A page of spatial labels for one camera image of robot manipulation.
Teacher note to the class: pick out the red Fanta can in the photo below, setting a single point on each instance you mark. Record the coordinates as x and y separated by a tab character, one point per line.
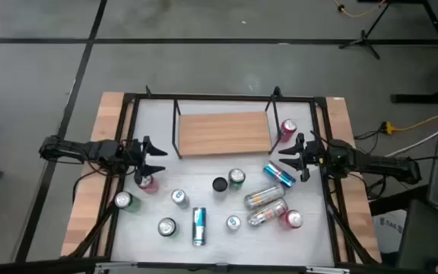
293	218
150	186
288	127

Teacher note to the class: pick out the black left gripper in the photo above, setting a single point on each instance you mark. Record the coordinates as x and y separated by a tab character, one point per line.
133	156

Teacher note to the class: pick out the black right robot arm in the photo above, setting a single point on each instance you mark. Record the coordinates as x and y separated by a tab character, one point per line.
375	163

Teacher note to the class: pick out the silver Celsius can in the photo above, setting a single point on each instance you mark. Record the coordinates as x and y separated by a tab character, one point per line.
263	196
267	212

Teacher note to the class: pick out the black desk frame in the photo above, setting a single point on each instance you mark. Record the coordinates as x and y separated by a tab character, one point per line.
424	98

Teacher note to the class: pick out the black aluminium table frame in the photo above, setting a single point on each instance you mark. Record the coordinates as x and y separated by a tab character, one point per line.
226	97

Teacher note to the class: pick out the green soda can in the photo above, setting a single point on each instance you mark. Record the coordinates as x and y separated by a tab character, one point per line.
236	176
124	200
166	227

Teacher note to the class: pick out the white glossy table mat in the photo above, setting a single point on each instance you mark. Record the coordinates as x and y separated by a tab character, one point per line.
146	247

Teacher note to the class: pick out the black tripod stand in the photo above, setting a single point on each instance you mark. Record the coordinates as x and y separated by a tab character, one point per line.
363	41

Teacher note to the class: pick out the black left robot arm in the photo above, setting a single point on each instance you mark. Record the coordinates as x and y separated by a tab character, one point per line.
89	150

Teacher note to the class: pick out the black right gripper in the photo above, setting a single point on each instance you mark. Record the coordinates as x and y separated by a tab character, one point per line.
312	156

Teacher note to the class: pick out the white printed box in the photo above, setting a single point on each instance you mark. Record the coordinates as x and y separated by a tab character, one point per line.
388	228

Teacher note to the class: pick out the blue silver Red Bull can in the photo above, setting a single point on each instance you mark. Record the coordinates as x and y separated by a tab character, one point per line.
179	196
199	226
278	174
233	222

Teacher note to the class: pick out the wooden shelf with black frame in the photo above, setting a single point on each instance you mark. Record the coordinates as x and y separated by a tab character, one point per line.
223	133

